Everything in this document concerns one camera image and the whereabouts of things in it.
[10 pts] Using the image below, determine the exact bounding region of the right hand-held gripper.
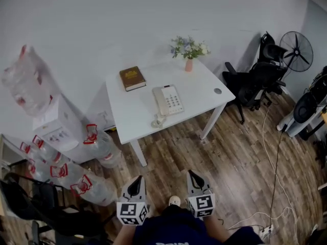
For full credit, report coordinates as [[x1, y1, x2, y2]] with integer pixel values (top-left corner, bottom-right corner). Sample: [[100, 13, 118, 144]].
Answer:
[[186, 170, 216, 218]]

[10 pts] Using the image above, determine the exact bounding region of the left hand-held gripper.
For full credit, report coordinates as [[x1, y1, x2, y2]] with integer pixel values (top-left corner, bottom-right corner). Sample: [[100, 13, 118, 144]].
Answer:
[[116, 176, 150, 226]]

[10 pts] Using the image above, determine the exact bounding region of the beige desk telephone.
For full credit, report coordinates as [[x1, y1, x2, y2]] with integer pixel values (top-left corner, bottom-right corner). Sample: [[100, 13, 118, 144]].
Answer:
[[152, 84, 185, 117]]

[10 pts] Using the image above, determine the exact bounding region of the person's right forearm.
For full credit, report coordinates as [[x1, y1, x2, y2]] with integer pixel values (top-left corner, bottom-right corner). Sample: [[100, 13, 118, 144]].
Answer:
[[204, 215, 232, 243]]

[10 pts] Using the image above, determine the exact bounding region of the person's left forearm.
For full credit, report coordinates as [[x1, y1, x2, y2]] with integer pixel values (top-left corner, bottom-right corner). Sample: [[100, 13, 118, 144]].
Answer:
[[119, 222, 138, 245]]

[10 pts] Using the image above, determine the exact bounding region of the white desk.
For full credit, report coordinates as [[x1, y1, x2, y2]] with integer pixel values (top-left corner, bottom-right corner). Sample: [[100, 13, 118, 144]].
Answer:
[[105, 58, 236, 167]]

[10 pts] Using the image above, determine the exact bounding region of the pile of clear water jugs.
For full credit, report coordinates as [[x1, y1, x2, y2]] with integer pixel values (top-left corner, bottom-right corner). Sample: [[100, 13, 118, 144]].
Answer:
[[19, 124, 123, 207]]

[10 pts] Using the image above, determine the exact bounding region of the person's dark blue shirt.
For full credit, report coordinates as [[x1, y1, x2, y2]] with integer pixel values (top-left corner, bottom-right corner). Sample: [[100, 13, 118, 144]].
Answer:
[[132, 204, 265, 245]]

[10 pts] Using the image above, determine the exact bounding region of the white power strip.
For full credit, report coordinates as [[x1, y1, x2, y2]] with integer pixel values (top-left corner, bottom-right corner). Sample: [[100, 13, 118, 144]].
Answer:
[[258, 224, 275, 236]]

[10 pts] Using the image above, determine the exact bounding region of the white water dispenser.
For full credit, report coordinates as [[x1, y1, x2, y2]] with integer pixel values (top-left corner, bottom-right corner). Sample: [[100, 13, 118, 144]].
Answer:
[[32, 94, 99, 163]]

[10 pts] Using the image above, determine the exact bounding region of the black mesh chair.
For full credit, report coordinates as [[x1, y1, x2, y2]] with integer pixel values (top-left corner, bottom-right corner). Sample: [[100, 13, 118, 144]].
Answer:
[[0, 171, 113, 245]]

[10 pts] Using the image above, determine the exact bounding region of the brown hardcover book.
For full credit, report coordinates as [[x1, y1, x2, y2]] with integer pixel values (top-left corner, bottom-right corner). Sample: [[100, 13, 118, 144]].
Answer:
[[119, 66, 147, 92]]

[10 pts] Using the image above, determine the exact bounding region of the black office chair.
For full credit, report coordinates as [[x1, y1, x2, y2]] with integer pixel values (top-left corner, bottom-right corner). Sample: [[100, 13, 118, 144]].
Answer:
[[222, 31, 289, 125]]

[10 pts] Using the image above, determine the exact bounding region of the black and white machine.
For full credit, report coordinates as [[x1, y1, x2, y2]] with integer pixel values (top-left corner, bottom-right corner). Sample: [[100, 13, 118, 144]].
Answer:
[[276, 71, 327, 140]]

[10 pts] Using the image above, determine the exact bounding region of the white side table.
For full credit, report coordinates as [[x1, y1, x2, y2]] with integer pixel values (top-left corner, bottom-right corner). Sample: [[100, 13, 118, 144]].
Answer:
[[0, 133, 29, 169]]

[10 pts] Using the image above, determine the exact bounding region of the white and blue flower bouquet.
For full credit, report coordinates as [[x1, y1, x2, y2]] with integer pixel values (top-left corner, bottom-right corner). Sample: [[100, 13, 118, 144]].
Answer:
[[170, 35, 212, 60]]

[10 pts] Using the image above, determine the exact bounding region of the clear dispenser water bottle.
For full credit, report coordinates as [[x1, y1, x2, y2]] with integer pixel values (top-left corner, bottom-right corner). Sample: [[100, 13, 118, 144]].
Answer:
[[2, 44, 61, 117]]

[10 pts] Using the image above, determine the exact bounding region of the black standing fan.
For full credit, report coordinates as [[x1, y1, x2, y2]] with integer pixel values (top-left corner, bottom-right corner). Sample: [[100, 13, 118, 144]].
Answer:
[[279, 31, 314, 73]]

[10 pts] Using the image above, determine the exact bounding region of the beige coiled telephone cord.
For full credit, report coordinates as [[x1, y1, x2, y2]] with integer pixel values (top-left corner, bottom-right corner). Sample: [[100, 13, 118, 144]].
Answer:
[[150, 113, 167, 129]]

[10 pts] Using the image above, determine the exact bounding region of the white floor cable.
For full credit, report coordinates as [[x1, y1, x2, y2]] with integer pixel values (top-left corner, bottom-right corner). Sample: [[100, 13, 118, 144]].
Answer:
[[226, 105, 300, 241]]

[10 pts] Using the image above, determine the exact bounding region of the black floor cable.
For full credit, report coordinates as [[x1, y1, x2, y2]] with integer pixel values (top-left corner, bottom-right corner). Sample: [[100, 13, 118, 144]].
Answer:
[[265, 126, 288, 231]]

